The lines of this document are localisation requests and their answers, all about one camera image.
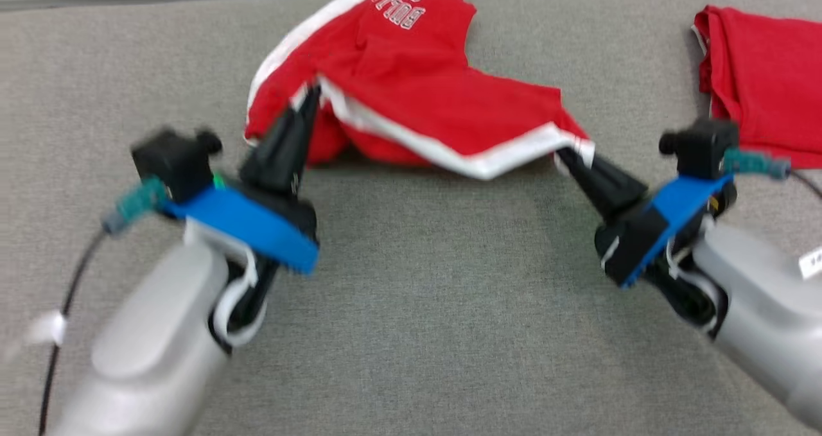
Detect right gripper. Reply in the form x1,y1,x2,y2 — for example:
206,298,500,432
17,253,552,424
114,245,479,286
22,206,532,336
556,147,666,284

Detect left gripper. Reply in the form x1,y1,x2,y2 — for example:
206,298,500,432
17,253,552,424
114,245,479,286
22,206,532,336
211,85,321,351

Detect red shorts with white trim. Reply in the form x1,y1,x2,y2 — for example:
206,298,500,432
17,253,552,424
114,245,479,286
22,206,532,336
244,0,597,182

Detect red t-shirt with white sleeves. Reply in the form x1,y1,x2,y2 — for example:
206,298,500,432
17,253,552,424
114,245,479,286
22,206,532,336
692,4,822,171

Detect blue right camera mount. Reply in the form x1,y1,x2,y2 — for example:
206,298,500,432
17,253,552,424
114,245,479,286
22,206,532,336
620,174,735,290

